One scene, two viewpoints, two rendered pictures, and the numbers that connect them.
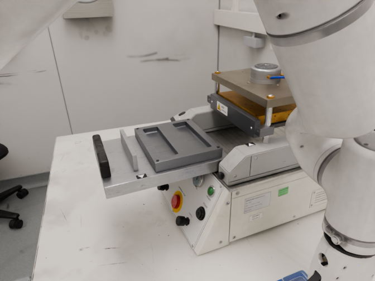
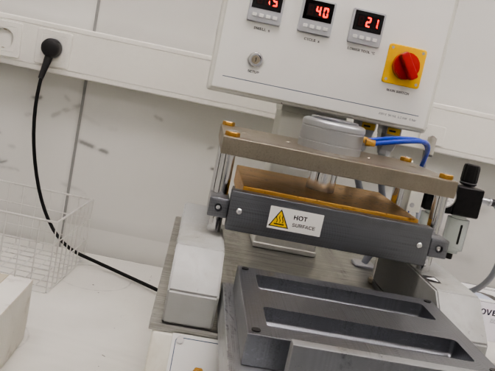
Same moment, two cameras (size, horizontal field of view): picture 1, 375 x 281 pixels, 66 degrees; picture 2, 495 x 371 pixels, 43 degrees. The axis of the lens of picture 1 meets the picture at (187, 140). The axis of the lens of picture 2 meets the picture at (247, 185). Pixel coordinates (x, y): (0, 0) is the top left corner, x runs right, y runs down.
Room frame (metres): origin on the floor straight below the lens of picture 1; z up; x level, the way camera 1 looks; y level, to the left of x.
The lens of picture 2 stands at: (0.62, 0.56, 1.17)
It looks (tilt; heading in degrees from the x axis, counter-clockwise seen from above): 9 degrees down; 286
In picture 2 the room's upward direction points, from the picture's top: 12 degrees clockwise
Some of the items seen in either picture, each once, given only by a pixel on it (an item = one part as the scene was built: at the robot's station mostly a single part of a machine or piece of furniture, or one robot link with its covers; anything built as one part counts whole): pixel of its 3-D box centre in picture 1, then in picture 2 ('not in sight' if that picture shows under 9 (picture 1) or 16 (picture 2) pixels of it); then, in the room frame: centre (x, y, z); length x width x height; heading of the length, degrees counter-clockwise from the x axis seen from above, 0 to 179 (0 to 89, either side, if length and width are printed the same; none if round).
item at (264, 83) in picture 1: (278, 90); (334, 169); (0.75, -0.25, 1.08); 0.31 x 0.24 x 0.13; 22
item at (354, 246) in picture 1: (352, 228); not in sight; (0.32, -0.24, 1.00); 0.09 x 0.08 x 0.03; 111
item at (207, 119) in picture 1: (216, 117); (195, 255); (0.86, -0.09, 0.96); 0.25 x 0.05 x 0.07; 112
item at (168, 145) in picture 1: (174, 141); (351, 326); (0.66, 0.03, 0.98); 0.20 x 0.17 x 0.03; 22
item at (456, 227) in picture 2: not in sight; (446, 209); (0.59, -0.41, 1.05); 0.15 x 0.05 x 0.15; 22
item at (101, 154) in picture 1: (100, 154); not in sight; (0.59, 0.20, 0.99); 0.15 x 0.02 x 0.04; 22
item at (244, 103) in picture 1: (264, 96); (327, 185); (0.74, -0.21, 1.07); 0.22 x 0.17 x 0.10; 22
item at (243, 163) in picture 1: (267, 157); (426, 299); (0.60, -0.19, 0.96); 0.26 x 0.05 x 0.07; 112
